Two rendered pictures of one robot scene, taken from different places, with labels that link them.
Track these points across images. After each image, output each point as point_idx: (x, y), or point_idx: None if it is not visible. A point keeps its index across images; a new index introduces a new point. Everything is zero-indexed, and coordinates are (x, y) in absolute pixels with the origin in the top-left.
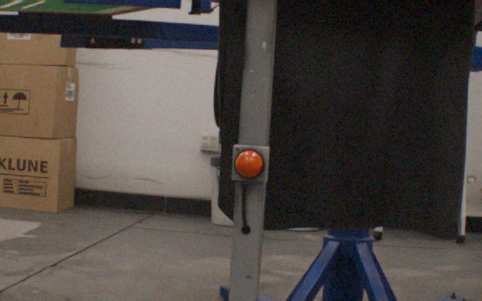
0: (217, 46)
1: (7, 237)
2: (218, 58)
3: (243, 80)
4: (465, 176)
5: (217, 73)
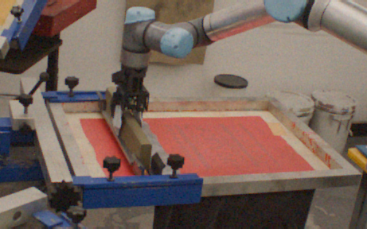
0: (307, 215)
1: None
2: (306, 220)
3: None
4: None
5: (303, 227)
